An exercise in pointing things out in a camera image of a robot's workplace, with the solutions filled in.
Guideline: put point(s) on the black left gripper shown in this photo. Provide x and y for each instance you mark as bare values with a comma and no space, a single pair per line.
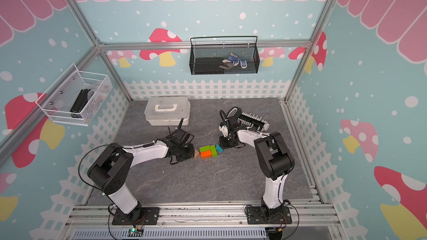
190,154

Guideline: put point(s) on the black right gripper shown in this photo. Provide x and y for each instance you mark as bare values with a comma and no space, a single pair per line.
223,144

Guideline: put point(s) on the teal triangle block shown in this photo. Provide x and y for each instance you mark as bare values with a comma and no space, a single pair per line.
218,148

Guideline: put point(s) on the green cube block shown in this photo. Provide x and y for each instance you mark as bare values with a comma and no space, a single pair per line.
205,149

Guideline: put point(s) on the orange cube block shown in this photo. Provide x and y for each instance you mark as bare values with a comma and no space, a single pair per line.
206,154

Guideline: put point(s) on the natural wooden triangle block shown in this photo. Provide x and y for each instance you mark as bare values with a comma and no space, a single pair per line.
196,154

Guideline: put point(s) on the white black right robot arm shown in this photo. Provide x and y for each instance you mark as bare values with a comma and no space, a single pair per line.
276,162

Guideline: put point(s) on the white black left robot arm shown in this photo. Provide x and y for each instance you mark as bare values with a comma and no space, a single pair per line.
110,171

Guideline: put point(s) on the translucent white plastic toolbox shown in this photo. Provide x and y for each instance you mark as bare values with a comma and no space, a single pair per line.
168,111

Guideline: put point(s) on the blue white item in basket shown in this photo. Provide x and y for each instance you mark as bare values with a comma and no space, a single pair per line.
234,61

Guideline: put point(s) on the black box in white basket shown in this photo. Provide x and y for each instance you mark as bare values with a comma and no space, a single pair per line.
79,104

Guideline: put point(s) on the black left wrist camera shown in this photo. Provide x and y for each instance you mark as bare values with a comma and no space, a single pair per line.
181,137

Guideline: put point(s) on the black wire wall basket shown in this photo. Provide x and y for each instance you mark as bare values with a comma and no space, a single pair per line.
207,54

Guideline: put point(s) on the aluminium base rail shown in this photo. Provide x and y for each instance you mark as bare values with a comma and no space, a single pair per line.
305,220

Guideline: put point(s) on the white wire wall basket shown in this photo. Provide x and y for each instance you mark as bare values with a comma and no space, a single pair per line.
58,99

